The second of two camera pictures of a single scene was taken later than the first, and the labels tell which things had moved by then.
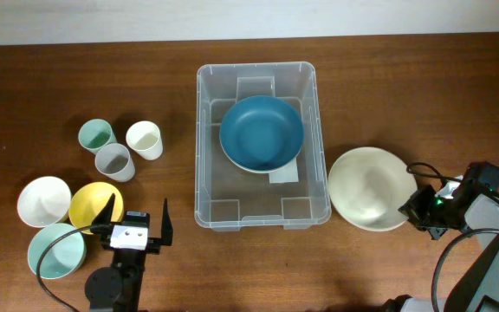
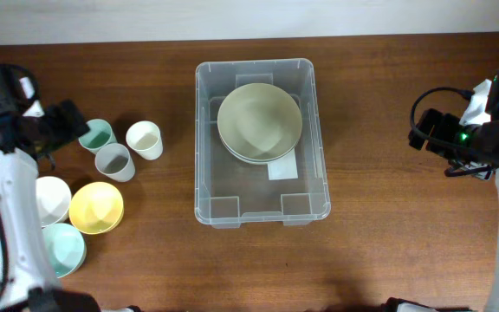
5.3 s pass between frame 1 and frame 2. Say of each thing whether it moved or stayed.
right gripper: moved
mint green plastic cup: stayed
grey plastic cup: stayed
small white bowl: stayed
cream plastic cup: stayed
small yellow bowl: stayed
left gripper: moved
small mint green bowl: stayed
